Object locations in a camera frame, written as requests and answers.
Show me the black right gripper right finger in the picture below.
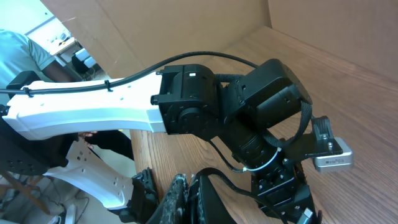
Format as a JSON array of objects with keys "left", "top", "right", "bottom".
[{"left": 188, "top": 175, "right": 236, "bottom": 224}]

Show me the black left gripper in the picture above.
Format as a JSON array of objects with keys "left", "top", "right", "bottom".
[{"left": 251, "top": 162, "right": 316, "bottom": 223}]

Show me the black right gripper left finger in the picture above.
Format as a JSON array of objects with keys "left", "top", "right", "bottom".
[{"left": 154, "top": 174, "right": 188, "bottom": 224}]

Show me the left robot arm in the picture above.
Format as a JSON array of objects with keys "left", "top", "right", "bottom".
[{"left": 1, "top": 59, "right": 321, "bottom": 223}]

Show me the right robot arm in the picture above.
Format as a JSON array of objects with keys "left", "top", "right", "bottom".
[{"left": 1, "top": 121, "right": 235, "bottom": 223}]

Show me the person in teal shirt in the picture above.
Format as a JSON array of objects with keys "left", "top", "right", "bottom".
[{"left": 1, "top": 29, "right": 78, "bottom": 88}]

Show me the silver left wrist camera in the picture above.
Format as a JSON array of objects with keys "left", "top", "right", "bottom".
[{"left": 313, "top": 137, "right": 354, "bottom": 173}]

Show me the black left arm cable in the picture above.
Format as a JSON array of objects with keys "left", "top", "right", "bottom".
[{"left": 0, "top": 50, "right": 259, "bottom": 96}]

